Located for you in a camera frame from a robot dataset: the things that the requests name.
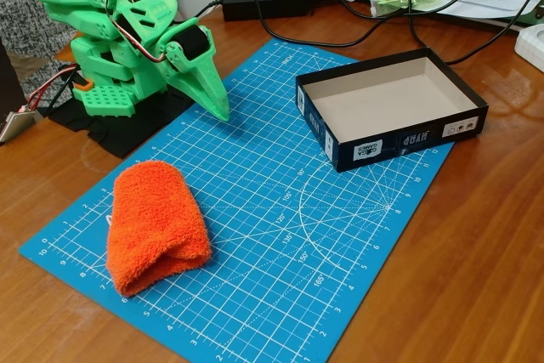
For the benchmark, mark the green 3D-printed robot arm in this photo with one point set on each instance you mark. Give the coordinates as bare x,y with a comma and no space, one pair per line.
106,65

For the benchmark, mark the black cardboard box tray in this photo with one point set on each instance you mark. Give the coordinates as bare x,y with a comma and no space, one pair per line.
382,99

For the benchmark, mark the blue cutting mat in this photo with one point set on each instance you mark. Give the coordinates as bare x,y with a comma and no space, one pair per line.
255,231

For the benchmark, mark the small silver circuit board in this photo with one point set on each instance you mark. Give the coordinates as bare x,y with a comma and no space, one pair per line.
16,125

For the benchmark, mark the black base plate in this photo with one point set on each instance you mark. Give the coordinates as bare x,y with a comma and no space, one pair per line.
127,133

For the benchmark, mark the orange fuzzy sock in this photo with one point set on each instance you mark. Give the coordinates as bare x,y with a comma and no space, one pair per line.
155,227

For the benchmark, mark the grey speckled fabric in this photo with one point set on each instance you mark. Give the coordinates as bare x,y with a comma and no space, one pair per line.
30,31

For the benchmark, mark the orange plastic tab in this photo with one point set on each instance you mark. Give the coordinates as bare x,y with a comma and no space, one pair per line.
83,86

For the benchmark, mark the white moulded plastic object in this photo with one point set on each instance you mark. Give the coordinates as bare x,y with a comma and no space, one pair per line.
531,44

